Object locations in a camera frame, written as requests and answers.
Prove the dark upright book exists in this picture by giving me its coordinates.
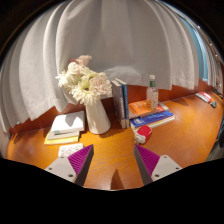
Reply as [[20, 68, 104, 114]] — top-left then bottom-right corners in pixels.
[[111, 79, 127, 130]]

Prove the grey flat book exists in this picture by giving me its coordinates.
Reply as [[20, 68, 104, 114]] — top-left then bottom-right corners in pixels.
[[46, 129, 81, 141]]

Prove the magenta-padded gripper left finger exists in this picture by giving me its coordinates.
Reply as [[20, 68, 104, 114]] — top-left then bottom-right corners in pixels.
[[43, 143, 95, 187]]

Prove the red and white charger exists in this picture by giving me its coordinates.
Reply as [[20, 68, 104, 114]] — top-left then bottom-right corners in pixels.
[[134, 125, 154, 145]]

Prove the blue flat book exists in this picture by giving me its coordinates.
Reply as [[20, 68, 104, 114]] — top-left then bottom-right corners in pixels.
[[129, 110, 175, 128]]

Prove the white flat book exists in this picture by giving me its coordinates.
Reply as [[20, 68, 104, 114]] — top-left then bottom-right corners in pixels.
[[50, 110, 86, 133]]

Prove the white curtain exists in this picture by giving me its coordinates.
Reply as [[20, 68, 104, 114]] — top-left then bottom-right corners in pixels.
[[0, 0, 224, 134]]

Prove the orange flat book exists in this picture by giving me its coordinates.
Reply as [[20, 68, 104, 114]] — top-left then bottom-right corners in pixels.
[[128, 99, 170, 120]]

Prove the yellow flat book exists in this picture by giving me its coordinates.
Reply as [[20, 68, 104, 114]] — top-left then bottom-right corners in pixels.
[[43, 134, 80, 146]]

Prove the small red and white box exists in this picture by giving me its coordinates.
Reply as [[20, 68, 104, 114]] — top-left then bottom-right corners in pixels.
[[195, 91, 213, 104]]

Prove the blue curtain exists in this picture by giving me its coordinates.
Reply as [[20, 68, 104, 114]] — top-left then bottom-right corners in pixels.
[[179, 16, 210, 82]]

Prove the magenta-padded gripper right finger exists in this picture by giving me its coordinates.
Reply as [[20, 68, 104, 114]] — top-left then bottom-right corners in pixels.
[[133, 143, 184, 186]]

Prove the blue upright book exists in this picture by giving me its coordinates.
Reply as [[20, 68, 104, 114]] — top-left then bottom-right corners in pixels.
[[114, 77, 130, 129]]

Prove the clear plastic bottle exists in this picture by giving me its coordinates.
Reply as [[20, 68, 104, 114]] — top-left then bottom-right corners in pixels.
[[146, 74, 160, 110]]

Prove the white flower bouquet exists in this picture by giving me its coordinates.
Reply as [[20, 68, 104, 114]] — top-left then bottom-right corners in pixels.
[[55, 54, 113, 107]]

